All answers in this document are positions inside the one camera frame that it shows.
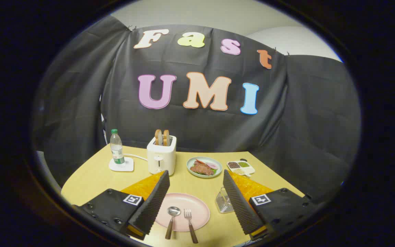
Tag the brown toast slice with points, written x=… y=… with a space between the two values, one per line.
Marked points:
x=158 y=137
x=166 y=137

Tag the clear plastic water bottle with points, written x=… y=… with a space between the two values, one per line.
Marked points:
x=117 y=151

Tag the pale green plate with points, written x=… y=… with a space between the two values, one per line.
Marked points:
x=217 y=172

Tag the brown meat slice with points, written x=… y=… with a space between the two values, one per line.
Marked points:
x=201 y=168

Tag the pink ham slice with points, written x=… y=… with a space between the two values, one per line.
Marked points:
x=212 y=165

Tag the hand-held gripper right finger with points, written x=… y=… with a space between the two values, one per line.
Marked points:
x=240 y=202

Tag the white toaster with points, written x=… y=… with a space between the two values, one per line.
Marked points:
x=161 y=154

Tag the white divided seasoning dish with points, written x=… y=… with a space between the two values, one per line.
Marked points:
x=246 y=169

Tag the white square coaster pad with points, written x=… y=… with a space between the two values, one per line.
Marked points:
x=128 y=166

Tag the pink plate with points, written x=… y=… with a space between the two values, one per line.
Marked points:
x=197 y=206

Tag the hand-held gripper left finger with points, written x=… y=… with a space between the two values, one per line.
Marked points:
x=151 y=206

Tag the black backdrop cloth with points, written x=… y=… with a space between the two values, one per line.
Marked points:
x=201 y=130

